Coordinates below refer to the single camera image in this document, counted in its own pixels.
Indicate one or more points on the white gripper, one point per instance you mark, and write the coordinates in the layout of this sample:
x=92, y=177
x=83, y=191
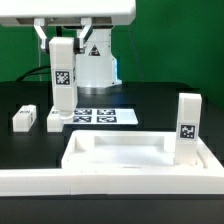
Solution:
x=66, y=13

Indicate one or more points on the white desk top tray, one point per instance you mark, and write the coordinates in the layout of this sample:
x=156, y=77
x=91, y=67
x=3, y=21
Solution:
x=136, y=149

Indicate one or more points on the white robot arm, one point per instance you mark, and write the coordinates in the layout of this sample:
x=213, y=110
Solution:
x=96, y=67

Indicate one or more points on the fiducial marker sheet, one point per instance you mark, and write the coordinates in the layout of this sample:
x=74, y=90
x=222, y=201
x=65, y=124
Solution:
x=111, y=116

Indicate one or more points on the white L-shaped fence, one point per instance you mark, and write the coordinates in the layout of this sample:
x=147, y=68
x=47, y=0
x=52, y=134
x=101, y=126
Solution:
x=42, y=182

